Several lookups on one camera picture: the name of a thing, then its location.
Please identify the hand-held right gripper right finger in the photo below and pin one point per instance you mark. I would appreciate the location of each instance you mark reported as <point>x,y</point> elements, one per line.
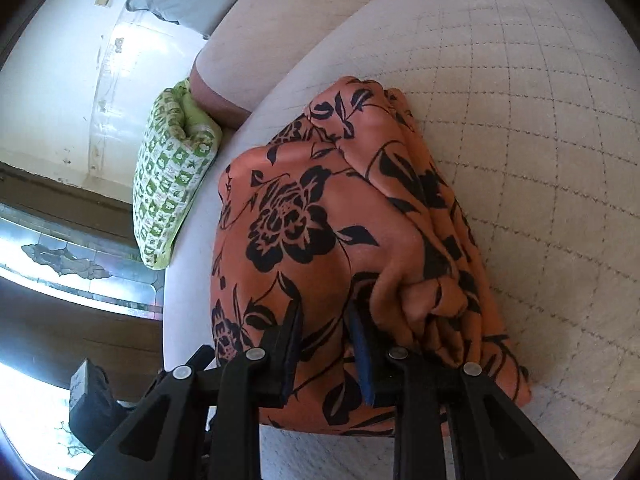
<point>362,355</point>

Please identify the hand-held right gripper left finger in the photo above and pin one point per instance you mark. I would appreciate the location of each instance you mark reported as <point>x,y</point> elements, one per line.
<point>296,355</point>

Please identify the orange black floral garment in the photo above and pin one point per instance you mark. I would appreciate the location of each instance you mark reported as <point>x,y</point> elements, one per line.
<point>320,220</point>

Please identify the patterned glass window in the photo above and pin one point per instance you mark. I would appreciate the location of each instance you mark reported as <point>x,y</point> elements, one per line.
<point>65,260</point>

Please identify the green white patterned pillow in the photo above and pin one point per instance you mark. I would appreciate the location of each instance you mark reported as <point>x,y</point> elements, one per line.
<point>167,180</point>

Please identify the white quilted bed cover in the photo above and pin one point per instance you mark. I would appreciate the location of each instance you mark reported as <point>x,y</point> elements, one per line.
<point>525,135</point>

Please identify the beige quilted mattress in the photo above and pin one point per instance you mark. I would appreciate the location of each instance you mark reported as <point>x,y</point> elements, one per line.
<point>310,15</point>

